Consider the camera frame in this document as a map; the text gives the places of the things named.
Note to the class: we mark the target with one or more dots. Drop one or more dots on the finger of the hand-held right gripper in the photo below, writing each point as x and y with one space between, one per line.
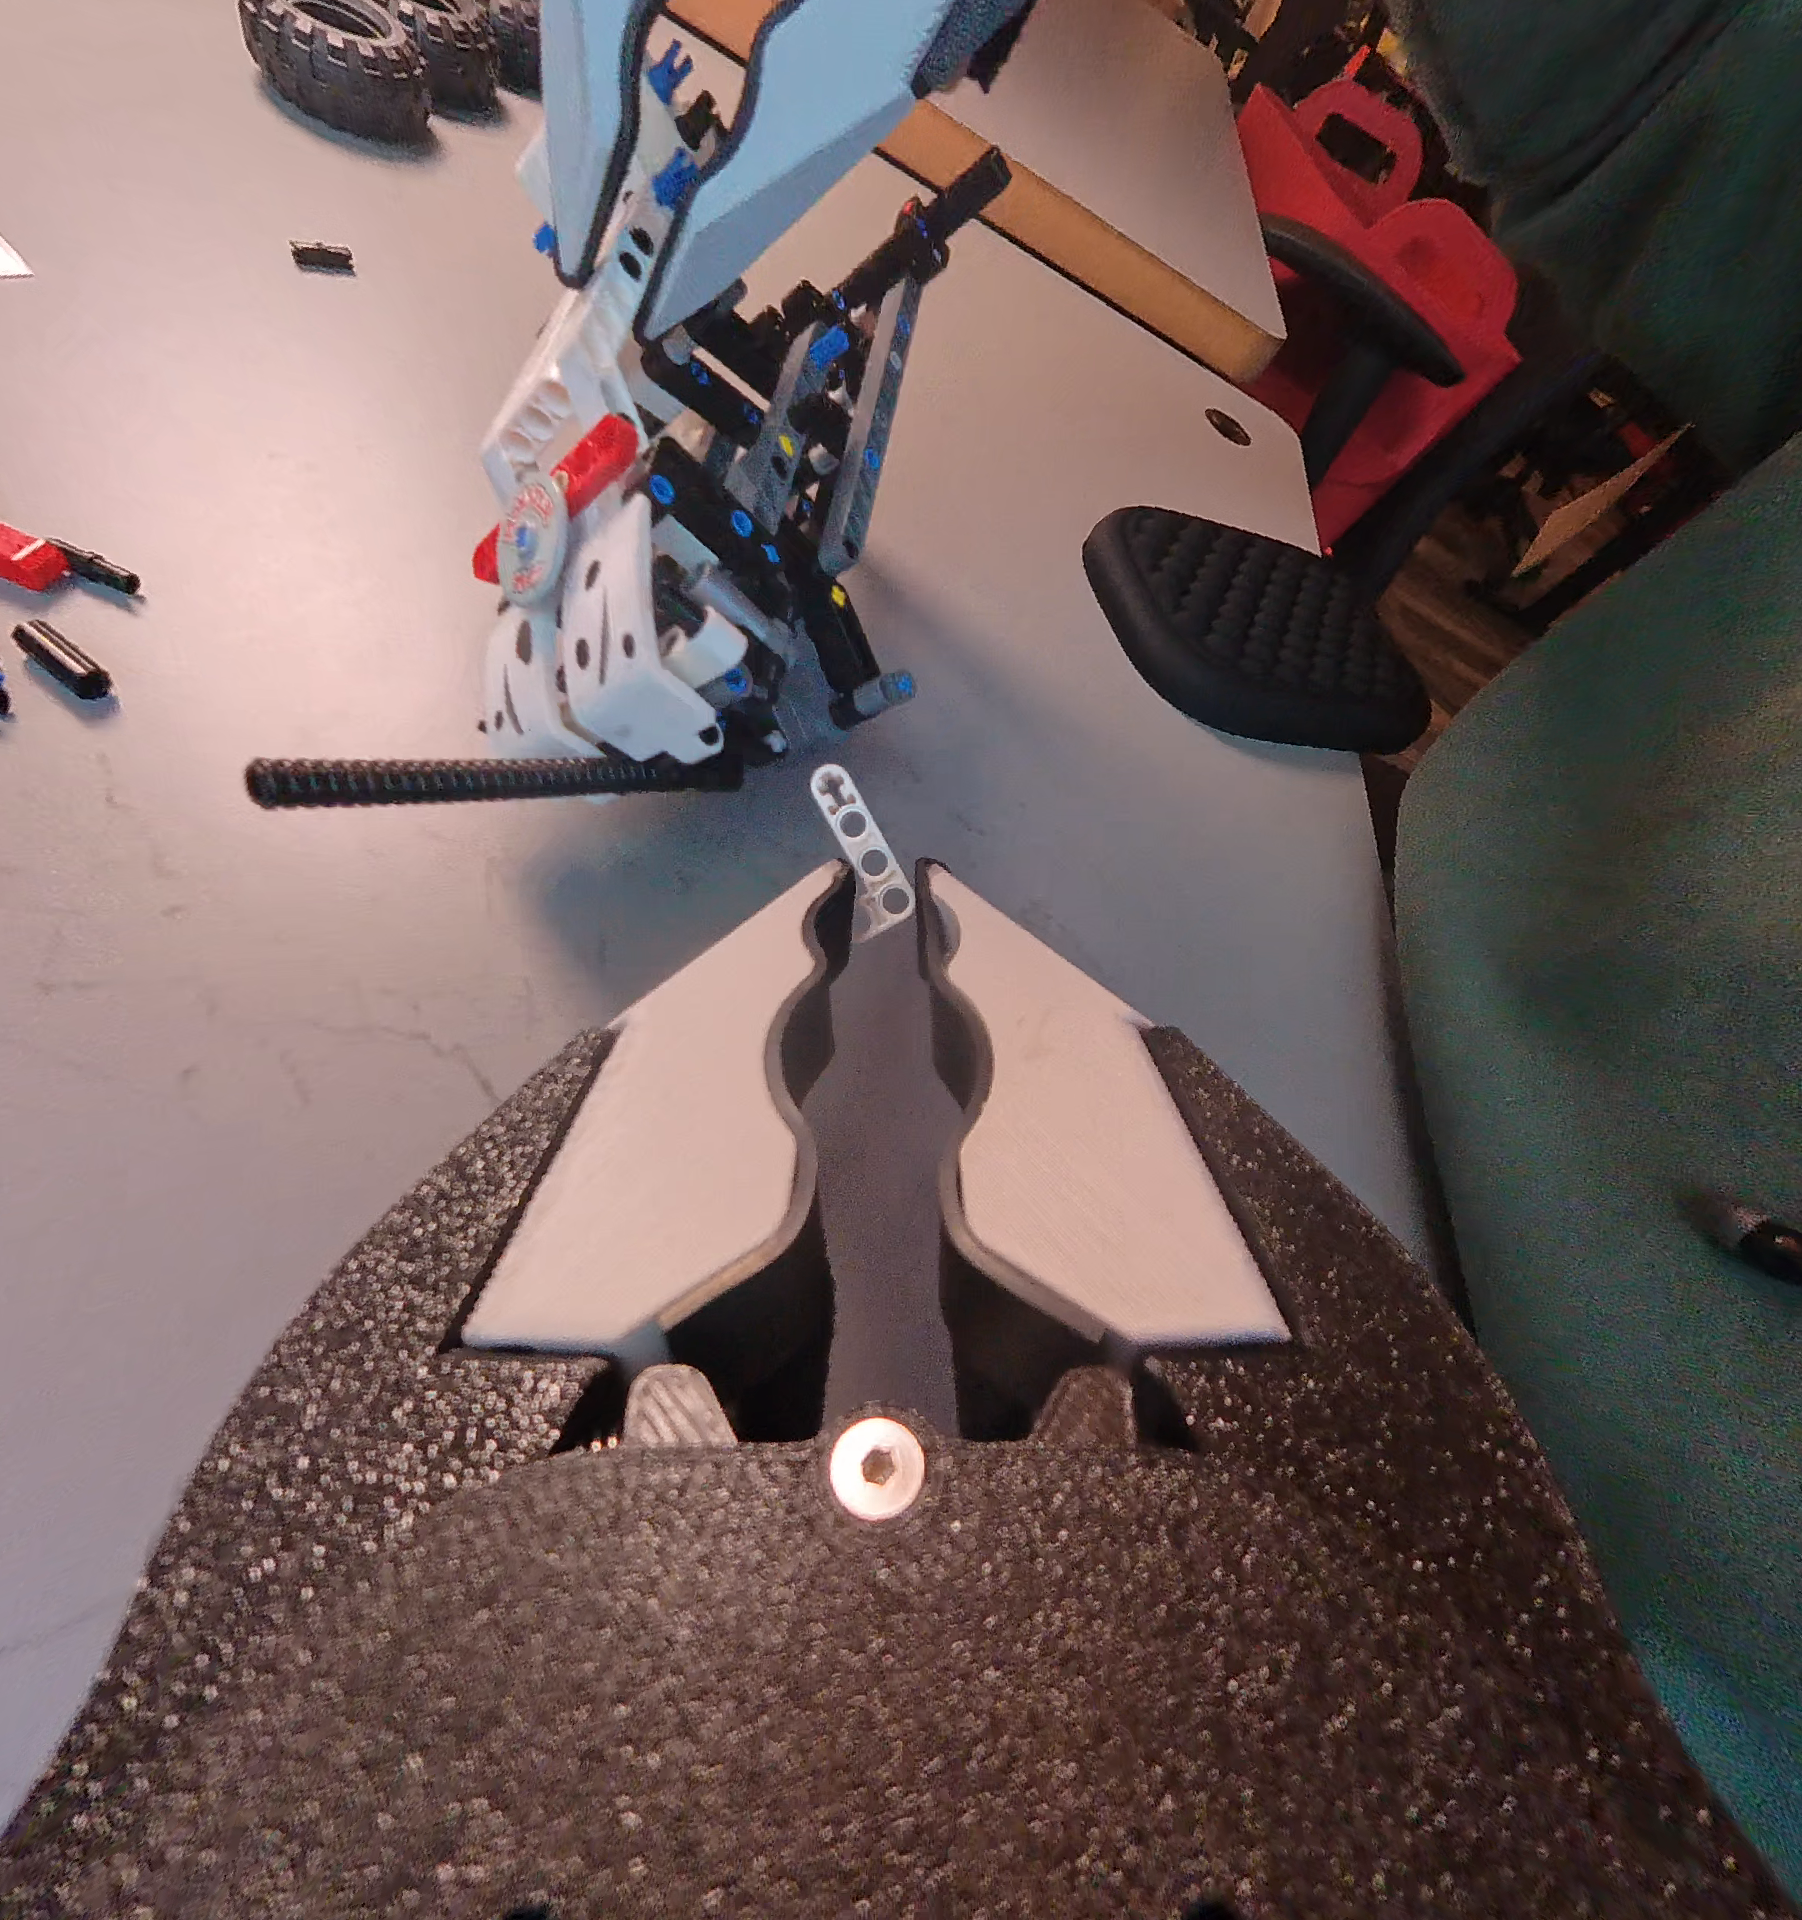
586 122
797 136

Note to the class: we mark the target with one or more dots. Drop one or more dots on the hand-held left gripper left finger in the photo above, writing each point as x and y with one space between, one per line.
662 1171

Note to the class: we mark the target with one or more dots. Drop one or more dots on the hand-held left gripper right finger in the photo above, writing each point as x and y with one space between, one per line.
1112 1171

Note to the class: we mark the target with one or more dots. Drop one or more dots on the white toy brick beam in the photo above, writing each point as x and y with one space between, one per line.
865 841

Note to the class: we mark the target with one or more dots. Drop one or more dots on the black toy vehicle chassis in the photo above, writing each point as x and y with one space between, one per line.
618 631

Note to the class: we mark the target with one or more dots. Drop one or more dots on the person's right forearm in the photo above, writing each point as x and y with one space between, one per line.
1681 182

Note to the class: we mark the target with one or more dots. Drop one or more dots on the grey desk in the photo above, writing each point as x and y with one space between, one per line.
242 993

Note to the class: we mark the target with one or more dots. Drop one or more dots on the black toy tyre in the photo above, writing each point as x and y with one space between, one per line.
476 39
330 62

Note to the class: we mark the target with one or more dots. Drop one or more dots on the tiny black toy brick pin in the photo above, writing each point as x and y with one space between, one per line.
320 256

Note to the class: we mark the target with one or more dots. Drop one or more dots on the person's green sweater torso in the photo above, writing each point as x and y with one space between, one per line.
1653 1142

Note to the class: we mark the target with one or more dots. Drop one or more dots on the black wrist rest pad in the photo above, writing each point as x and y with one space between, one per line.
1263 627

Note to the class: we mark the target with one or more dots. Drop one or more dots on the pile of small toy brick parts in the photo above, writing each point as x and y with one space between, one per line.
17 556

